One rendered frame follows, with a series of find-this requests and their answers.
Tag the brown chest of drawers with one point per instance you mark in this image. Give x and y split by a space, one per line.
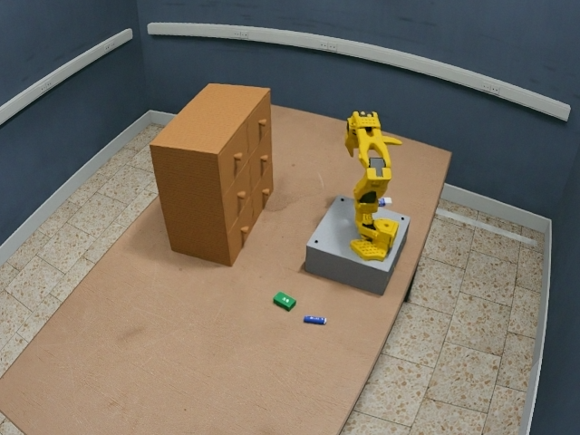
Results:
185 158

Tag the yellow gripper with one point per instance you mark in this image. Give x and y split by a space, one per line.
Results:
351 143

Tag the blue cylindrical battery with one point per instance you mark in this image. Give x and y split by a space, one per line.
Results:
316 320

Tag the wooden drawer front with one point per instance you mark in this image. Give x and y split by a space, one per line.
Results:
259 194
258 163
234 200
255 120
233 156
243 223

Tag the green 9v battery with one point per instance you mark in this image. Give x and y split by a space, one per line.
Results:
284 301

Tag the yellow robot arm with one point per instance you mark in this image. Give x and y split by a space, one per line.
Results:
376 178

